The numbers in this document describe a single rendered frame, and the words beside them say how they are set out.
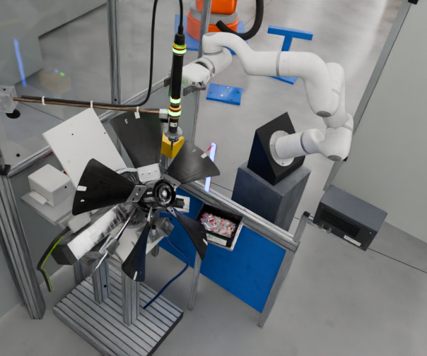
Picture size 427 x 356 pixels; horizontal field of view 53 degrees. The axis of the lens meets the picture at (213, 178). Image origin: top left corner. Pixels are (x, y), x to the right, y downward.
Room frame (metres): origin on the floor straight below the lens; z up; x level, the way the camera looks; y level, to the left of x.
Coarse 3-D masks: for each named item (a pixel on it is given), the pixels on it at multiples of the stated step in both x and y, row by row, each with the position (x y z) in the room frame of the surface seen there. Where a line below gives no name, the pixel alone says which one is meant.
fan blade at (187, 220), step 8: (176, 216) 1.19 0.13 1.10; (184, 216) 1.26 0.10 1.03; (184, 224) 1.18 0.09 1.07; (192, 224) 1.25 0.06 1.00; (200, 224) 1.30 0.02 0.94; (192, 232) 1.18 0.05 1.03; (200, 232) 1.23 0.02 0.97; (192, 240) 1.13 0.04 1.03; (200, 240) 1.18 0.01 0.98; (200, 248) 1.14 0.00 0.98; (200, 256) 1.10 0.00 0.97
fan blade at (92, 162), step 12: (96, 168) 1.09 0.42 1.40; (108, 168) 1.11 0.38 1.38; (84, 180) 1.05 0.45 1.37; (96, 180) 1.07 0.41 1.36; (108, 180) 1.10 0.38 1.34; (120, 180) 1.12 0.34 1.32; (84, 192) 1.03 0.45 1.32; (96, 192) 1.06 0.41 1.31; (108, 192) 1.09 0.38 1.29; (120, 192) 1.12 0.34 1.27; (84, 204) 1.02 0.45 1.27; (96, 204) 1.05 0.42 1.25; (108, 204) 1.09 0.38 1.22
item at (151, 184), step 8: (144, 184) 1.25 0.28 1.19; (152, 184) 1.20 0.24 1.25; (160, 184) 1.21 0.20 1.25; (168, 184) 1.24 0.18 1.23; (144, 192) 1.19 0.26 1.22; (152, 192) 1.16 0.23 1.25; (160, 192) 1.19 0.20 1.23; (168, 192) 1.21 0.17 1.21; (144, 200) 1.17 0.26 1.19; (152, 200) 1.15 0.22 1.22; (160, 200) 1.16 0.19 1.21; (168, 200) 1.18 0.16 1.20; (144, 208) 1.17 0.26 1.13; (152, 208) 1.17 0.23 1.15
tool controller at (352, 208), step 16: (336, 192) 1.34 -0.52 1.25; (320, 208) 1.29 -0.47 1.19; (336, 208) 1.27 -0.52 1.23; (352, 208) 1.27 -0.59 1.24; (368, 208) 1.28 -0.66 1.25; (320, 224) 1.30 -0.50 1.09; (336, 224) 1.26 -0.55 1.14; (352, 224) 1.23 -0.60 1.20; (368, 224) 1.21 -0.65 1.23; (352, 240) 1.24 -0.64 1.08; (368, 240) 1.20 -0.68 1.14
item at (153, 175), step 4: (156, 164) 1.29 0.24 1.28; (140, 168) 1.27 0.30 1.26; (144, 168) 1.28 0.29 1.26; (148, 168) 1.28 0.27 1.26; (152, 168) 1.28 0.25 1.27; (156, 168) 1.28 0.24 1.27; (140, 172) 1.26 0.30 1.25; (144, 172) 1.27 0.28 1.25; (152, 172) 1.27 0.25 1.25; (156, 172) 1.27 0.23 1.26; (140, 176) 1.26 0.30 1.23; (144, 176) 1.26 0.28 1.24; (148, 176) 1.26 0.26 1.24; (152, 176) 1.26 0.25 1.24; (156, 176) 1.26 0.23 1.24; (160, 176) 1.26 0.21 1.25; (140, 180) 1.25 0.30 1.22; (144, 180) 1.25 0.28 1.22; (148, 180) 1.25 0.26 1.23
